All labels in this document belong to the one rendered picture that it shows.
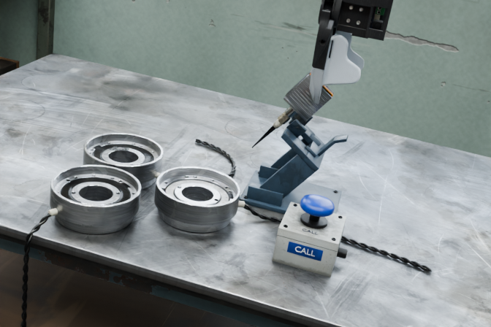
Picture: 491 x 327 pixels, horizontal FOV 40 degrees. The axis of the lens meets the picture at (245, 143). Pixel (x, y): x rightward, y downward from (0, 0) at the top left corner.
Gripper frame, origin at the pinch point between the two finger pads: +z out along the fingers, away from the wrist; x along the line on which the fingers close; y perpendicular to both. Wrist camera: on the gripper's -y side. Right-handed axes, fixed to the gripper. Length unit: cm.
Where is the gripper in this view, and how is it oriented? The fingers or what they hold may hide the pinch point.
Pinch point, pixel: (314, 88)
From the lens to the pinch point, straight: 87.4
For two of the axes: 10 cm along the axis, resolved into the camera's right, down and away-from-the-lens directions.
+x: 2.4, -3.5, 9.1
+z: -1.5, 9.1, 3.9
